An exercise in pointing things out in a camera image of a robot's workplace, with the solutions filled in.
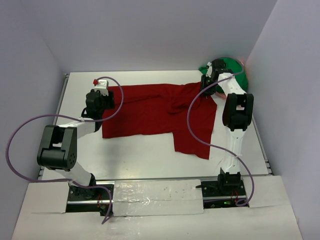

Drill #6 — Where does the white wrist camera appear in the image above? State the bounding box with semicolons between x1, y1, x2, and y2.
205;62;213;78
93;79;109;96

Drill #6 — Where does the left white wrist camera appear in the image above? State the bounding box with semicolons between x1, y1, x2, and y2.
93;79;109;96

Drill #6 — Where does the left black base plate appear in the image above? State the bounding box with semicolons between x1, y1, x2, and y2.
65;185;110;216

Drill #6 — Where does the green t-shirt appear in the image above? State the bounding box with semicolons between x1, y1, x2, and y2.
198;57;249;92

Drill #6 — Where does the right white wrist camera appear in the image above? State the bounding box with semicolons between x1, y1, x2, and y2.
205;62;213;78

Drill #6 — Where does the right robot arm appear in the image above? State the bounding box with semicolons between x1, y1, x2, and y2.
200;57;254;196

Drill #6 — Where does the pink t-shirt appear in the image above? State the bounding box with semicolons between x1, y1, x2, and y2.
215;92;227;100

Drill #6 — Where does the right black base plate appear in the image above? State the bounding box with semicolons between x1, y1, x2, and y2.
195;180;247;209

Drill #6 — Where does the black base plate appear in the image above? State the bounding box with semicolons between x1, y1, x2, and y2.
65;185;110;216
195;180;247;209

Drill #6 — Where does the silver taped cover panel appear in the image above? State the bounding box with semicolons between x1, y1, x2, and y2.
112;179;204;217

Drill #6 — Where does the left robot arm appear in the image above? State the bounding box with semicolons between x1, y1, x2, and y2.
37;89;115;199

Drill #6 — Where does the red t-shirt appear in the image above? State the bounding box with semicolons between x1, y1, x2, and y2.
102;82;218;160

